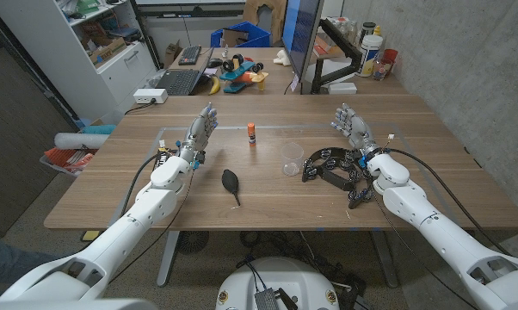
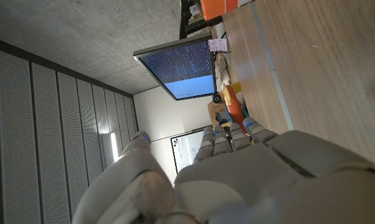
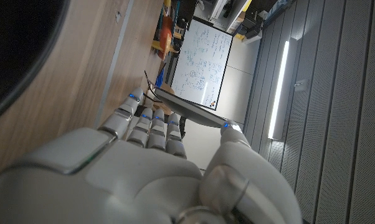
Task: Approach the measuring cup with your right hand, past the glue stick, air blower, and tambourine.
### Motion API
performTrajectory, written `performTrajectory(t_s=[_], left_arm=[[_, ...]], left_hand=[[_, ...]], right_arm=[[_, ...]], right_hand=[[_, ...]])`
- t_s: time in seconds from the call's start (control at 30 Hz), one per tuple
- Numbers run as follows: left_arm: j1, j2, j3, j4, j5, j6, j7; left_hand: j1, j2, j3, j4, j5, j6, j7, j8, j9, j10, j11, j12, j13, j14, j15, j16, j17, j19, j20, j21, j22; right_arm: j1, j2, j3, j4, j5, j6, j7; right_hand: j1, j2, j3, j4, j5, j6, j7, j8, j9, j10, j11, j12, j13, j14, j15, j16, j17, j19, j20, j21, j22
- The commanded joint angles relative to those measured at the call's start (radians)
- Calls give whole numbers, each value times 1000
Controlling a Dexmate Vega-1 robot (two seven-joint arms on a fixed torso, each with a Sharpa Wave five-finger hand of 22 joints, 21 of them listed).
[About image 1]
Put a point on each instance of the computer monitor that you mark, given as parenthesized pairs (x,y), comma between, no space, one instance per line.
(300,34)

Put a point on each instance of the black laptop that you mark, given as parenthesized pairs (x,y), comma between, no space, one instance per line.
(179,82)

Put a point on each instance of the black tambourine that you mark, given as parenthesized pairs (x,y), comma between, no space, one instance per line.
(330,174)

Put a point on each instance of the white plush toy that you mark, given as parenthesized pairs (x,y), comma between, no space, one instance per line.
(281,58)

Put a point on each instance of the white foam roll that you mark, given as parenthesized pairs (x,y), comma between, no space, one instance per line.
(80,140)

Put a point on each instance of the orange glue stick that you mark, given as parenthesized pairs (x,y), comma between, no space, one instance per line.
(251,134)

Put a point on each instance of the yellow banana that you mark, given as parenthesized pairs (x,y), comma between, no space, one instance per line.
(215,87)

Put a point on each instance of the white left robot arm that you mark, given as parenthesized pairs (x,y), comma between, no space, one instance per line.
(130,219)

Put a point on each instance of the black round fan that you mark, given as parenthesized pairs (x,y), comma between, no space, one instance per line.
(192,242)

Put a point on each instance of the white shelf cabinet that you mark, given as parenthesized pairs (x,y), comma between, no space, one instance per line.
(69,73)

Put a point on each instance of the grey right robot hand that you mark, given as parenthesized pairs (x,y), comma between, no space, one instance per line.
(358,129)

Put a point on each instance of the colourful toy airplane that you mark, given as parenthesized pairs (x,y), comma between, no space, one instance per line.
(242,75)

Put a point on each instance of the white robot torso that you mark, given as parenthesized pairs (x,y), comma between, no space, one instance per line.
(280,280)

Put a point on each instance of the black Nitro box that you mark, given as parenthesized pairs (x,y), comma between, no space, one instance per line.
(161,160)

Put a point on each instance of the person in dark shirt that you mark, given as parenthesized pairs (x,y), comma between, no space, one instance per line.
(9,260)

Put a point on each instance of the black rubber air blower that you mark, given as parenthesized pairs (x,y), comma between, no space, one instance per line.
(230,181)

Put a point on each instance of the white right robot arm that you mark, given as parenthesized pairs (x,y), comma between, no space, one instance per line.
(435,232)

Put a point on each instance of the brown cardboard sheet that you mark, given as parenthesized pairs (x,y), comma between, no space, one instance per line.
(276,13)

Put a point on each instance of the black keyboard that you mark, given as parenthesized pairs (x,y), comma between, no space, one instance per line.
(190,55)

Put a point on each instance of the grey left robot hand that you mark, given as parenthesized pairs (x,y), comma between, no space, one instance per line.
(201,131)

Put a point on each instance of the white power strip box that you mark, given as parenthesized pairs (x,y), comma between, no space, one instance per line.
(149,95)

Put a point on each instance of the clear plastic measuring cup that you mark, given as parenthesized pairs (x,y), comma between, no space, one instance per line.
(292,161)

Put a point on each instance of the blue plastic bin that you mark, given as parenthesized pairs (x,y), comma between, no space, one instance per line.
(259,36)

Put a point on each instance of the white wipes canister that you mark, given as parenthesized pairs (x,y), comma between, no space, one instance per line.
(368,56)

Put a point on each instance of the black computer mouse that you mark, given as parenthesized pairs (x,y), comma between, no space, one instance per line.
(215,63)

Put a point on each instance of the orange white package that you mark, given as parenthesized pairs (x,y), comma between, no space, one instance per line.
(67,158)

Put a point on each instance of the red cup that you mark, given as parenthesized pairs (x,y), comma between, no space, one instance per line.
(389,58)

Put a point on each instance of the teal roll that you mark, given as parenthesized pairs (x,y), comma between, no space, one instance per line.
(97,129)

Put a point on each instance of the flat white box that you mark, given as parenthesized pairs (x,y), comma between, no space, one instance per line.
(342,88)

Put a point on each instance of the small cardboard box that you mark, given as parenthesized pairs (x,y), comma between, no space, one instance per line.
(171,53)

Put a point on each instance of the grey table leg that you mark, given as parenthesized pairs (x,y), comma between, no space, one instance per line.
(168,258)
(384,258)

